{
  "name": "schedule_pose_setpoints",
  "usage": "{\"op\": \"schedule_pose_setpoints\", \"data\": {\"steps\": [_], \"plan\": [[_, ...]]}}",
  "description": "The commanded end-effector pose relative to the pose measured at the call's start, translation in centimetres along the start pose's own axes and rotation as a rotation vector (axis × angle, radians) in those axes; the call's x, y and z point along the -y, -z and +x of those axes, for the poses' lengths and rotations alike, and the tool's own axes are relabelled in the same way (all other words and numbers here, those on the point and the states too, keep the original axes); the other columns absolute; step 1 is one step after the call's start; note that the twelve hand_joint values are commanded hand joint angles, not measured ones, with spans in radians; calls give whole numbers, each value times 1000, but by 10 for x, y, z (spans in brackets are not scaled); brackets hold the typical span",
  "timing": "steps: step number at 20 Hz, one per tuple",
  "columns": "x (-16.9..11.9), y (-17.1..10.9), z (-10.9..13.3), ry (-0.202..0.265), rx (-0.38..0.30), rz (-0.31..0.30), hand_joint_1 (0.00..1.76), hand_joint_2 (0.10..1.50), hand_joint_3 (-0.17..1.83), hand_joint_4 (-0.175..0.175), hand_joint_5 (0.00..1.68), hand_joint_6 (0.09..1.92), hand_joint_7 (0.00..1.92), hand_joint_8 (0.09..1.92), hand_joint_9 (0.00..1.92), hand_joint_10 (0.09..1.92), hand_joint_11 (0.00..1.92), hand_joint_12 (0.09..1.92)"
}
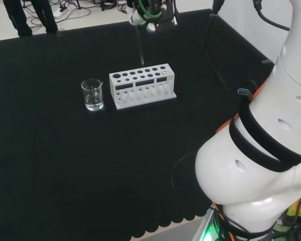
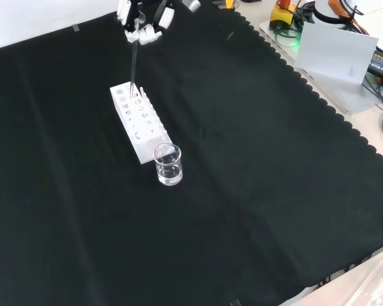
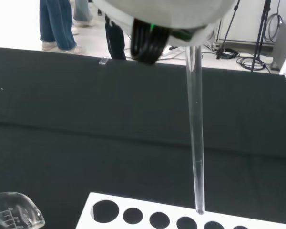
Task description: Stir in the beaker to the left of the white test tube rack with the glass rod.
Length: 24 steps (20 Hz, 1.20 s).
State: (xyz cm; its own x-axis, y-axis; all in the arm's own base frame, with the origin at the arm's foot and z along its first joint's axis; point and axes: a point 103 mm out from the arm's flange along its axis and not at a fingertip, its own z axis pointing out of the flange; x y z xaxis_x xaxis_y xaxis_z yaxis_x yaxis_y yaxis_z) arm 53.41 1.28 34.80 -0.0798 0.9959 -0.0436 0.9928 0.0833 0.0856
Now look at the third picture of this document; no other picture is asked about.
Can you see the black bench cloth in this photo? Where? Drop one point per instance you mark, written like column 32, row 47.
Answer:
column 85, row 119

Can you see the black tripod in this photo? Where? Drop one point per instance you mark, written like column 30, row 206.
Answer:
column 228, row 31
column 261, row 35

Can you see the white power strip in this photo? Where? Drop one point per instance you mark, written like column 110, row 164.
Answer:
column 171, row 51

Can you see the grey cabinet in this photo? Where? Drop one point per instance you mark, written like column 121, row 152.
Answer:
column 284, row 43

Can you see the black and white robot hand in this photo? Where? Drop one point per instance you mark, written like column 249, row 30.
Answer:
column 162, row 14

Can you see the clear glass beaker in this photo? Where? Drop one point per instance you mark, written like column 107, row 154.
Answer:
column 16, row 214

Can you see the white test tube rack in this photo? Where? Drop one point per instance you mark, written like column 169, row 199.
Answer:
column 85, row 221

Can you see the person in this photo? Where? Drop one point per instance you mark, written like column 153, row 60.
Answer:
column 54, row 23
column 82, row 12

